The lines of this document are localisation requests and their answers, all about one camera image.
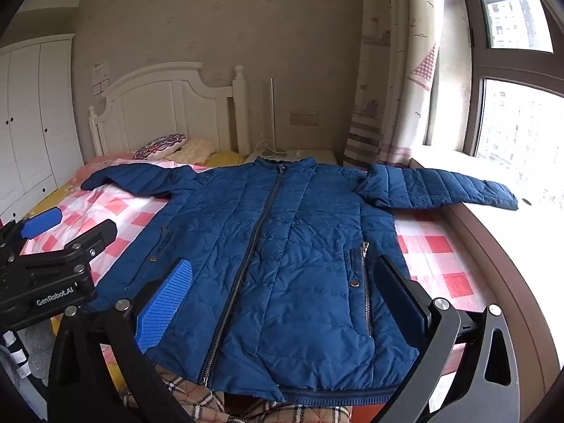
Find printed curtain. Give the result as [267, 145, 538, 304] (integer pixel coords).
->
[343, 0, 447, 171]

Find yellow pillow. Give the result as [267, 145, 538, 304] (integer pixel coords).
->
[207, 151, 244, 168]

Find blue quilted jacket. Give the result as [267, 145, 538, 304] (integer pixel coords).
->
[80, 155, 520, 391]

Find white nightstand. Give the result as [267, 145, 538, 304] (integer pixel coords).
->
[244, 148, 338, 166]

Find window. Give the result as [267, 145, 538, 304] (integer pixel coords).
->
[455, 0, 564, 212]

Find cream pillow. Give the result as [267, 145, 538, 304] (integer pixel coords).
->
[174, 137, 216, 166]

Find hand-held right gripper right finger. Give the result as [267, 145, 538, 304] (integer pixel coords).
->
[372, 256, 523, 423]

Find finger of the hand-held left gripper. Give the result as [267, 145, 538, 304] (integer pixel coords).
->
[15, 219, 119, 285]
[0, 206, 62, 258]

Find white wardrobe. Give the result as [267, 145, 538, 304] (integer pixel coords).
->
[0, 34, 85, 222]

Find bay window sill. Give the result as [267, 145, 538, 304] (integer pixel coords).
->
[409, 145, 564, 406]

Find cream wardrobe doors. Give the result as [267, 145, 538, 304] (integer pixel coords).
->
[88, 62, 250, 160]

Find pink checked blanket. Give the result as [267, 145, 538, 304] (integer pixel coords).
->
[18, 153, 488, 362]

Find beige plaid cloth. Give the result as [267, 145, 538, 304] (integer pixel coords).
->
[121, 363, 354, 423]

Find purple patterned pillow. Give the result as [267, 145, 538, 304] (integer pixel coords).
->
[132, 133, 188, 160]

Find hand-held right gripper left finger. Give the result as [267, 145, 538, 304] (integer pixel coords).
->
[46, 258, 195, 423]

